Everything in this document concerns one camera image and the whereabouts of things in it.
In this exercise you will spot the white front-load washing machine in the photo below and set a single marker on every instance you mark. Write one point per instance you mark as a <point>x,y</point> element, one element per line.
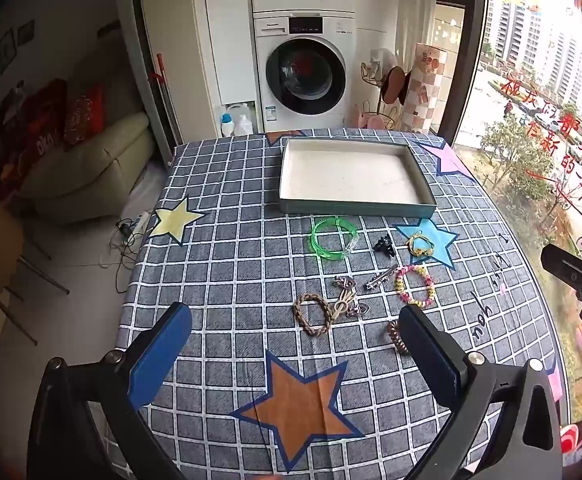
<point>321,115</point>

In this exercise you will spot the red patterned blanket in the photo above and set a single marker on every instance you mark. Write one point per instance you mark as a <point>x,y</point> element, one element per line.
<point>26,130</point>

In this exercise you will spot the red window lettering decal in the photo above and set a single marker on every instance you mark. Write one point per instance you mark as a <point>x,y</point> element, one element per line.
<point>546,130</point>

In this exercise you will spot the white slippers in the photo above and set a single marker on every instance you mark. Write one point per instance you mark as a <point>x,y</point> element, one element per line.
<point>383,60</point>

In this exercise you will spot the black hair claw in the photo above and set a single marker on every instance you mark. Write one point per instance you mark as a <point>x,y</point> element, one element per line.
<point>383,246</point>

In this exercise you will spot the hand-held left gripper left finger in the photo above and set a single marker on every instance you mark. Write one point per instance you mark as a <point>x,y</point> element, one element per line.
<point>161,355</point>

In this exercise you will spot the white power strip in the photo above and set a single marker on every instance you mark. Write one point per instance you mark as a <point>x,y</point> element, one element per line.
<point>138,224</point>

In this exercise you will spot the silver hair clip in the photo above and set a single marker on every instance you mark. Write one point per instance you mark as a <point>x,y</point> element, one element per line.
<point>381,277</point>

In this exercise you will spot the pink slippers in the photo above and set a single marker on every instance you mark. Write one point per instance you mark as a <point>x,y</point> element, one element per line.
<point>373,121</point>

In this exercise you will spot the red cushion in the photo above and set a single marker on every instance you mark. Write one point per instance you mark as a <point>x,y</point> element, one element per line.
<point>85,115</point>

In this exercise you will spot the grey checked star tablecloth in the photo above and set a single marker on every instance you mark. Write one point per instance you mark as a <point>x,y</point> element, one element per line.
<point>231,280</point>

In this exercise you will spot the shallow grey cardboard tray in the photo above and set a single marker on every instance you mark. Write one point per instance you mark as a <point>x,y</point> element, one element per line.
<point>351,175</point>

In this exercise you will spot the white bottle with blue cap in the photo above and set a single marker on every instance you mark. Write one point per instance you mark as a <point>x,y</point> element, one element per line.
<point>227,126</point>

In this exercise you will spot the pink checked cylinder bin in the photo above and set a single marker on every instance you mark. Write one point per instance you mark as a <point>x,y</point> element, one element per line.
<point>423,90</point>

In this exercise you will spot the cream leather sofa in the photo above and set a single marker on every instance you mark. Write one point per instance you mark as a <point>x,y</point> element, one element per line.
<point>96,180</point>

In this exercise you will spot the dark wall picture frame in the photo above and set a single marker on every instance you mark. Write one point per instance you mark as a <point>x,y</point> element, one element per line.
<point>2,52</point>

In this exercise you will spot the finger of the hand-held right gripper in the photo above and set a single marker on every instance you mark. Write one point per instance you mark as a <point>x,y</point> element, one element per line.
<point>568,267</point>

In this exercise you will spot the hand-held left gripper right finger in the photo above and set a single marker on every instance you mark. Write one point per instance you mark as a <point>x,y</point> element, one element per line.
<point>431,355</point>

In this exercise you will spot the brown slippers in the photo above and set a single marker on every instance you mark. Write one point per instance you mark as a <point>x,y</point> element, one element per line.
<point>395,84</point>

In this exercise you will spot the clear plastic jug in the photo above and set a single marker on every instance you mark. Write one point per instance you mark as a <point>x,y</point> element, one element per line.
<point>236,109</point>

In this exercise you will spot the white cabinet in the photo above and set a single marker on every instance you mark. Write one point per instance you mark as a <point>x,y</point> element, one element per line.
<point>191,35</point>

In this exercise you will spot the green translucent bangle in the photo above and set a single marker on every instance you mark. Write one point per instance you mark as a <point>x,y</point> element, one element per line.
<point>321,247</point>

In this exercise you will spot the white curtain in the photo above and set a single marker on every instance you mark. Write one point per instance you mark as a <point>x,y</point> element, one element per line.
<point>416,5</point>

